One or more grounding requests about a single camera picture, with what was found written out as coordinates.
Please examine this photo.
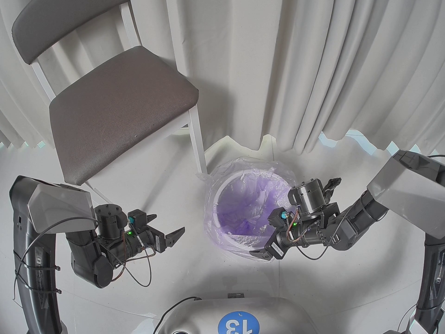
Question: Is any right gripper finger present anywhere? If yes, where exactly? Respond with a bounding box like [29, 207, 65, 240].
[248, 249, 275, 262]

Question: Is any white curtain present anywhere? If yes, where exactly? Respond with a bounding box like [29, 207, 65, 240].
[0, 0, 445, 157]

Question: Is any black plastic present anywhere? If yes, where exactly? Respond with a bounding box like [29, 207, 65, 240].
[323, 177, 343, 204]

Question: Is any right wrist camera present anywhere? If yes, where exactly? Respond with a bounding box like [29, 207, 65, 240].
[268, 208, 289, 229]

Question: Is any grey padded white chair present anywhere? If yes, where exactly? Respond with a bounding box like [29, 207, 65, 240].
[11, 0, 209, 204]

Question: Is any black cable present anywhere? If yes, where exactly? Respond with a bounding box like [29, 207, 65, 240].
[398, 301, 429, 334]
[296, 207, 352, 261]
[118, 246, 153, 288]
[12, 216, 99, 302]
[153, 296, 202, 334]

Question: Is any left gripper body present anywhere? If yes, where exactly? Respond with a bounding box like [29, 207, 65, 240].
[123, 226, 167, 258]

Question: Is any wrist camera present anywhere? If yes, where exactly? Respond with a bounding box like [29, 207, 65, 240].
[268, 208, 289, 229]
[127, 209, 149, 234]

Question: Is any purple plastic bag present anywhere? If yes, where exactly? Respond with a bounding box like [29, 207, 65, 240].
[196, 156, 297, 263]

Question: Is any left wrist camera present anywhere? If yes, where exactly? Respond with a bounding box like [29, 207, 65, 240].
[127, 209, 149, 234]

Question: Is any white trash bin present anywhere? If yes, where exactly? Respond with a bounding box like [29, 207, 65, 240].
[212, 171, 296, 257]

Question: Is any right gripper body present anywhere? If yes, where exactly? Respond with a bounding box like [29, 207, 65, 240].
[264, 228, 308, 260]

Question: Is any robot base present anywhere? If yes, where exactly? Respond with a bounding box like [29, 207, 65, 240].
[153, 292, 313, 334]

